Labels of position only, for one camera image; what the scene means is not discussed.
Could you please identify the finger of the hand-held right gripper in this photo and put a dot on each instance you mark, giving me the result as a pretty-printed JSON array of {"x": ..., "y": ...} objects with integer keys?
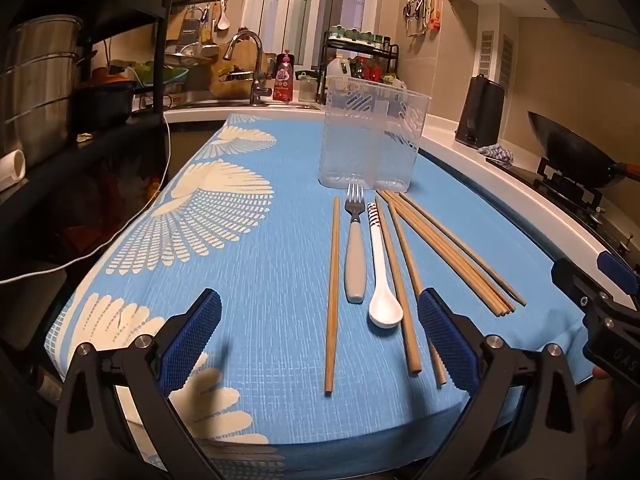
[
  {"x": 615, "y": 270},
  {"x": 570, "y": 277}
]

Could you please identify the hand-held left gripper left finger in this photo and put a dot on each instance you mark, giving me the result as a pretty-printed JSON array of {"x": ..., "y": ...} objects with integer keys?
[{"x": 192, "y": 340}]

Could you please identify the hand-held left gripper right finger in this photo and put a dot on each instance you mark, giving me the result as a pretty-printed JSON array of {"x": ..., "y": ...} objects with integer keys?
[{"x": 445, "y": 335}]

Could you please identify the white ceramic spoon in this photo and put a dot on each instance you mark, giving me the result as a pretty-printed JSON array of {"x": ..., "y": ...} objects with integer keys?
[{"x": 385, "y": 310}]

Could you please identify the clear plastic utensil holder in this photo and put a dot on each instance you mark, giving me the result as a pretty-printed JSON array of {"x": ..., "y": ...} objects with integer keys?
[{"x": 370, "y": 160}]

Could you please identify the person's right hand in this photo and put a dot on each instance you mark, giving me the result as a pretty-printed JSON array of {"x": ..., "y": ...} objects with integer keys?
[{"x": 598, "y": 373}]

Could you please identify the blue feather print tablecloth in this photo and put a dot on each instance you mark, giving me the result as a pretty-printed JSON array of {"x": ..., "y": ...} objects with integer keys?
[{"x": 260, "y": 260}]

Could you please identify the black wok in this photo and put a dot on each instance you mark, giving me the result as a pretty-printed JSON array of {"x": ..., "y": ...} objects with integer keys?
[{"x": 570, "y": 155}]

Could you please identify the checkered dish cloth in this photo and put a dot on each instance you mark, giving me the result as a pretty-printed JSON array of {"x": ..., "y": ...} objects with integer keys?
[{"x": 497, "y": 155}]

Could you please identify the black electric kettle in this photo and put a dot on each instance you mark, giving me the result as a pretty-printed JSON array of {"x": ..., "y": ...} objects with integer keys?
[{"x": 480, "y": 115}]

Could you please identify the crumpled white paper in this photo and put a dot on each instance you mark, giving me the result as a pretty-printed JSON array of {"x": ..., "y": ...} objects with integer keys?
[{"x": 83, "y": 137}]

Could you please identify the white paper roll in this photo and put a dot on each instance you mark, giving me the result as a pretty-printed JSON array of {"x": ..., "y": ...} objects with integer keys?
[{"x": 12, "y": 167}]

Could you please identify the black frying pan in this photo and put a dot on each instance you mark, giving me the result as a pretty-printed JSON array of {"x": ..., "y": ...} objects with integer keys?
[{"x": 105, "y": 102}]

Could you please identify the chrome kitchen faucet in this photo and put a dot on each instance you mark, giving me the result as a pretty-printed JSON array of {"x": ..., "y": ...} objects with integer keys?
[{"x": 257, "y": 85}]

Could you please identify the green plastic basin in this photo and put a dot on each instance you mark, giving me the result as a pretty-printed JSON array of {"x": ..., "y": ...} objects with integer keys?
[{"x": 160, "y": 74}]

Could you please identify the red dish soap pouch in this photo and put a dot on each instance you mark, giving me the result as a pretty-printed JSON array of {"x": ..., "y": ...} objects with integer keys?
[{"x": 282, "y": 82}]

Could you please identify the wooden cutting board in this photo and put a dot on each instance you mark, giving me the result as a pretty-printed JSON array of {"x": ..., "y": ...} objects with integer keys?
[{"x": 235, "y": 70}]

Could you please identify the glass jar with green lid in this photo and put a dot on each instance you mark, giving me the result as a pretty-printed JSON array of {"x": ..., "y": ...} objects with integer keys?
[{"x": 307, "y": 89}]

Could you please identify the stainless steel pot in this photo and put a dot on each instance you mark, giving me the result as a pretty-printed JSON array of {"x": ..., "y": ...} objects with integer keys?
[
  {"x": 35, "y": 110},
  {"x": 45, "y": 37}
]

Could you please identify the black metal shelf unit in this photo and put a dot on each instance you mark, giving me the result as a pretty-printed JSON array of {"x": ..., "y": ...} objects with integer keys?
[{"x": 162, "y": 60}]

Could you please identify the metal dish basket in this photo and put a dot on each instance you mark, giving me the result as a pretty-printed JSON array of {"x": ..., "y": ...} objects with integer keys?
[{"x": 190, "y": 57}]

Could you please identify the black spice rack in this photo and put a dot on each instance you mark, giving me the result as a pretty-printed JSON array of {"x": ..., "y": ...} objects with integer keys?
[{"x": 392, "y": 55}]

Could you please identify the white plastic jug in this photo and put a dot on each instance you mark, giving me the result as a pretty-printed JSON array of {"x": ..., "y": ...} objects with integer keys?
[{"x": 337, "y": 66}]

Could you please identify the orange hanging kitchen tool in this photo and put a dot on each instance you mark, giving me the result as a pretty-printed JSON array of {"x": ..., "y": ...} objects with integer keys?
[{"x": 434, "y": 20}]

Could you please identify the metal grater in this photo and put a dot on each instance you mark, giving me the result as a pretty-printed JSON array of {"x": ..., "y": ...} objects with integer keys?
[{"x": 188, "y": 30}]

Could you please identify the row of spice jars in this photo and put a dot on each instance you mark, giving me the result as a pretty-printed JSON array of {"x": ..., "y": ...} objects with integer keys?
[{"x": 357, "y": 35}]

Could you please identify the white hanging ladle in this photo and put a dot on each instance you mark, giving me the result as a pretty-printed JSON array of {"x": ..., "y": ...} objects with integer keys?
[{"x": 223, "y": 21}]

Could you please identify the wall vent grille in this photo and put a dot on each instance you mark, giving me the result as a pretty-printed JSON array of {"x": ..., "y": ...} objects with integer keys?
[
  {"x": 506, "y": 60},
  {"x": 487, "y": 55}
]

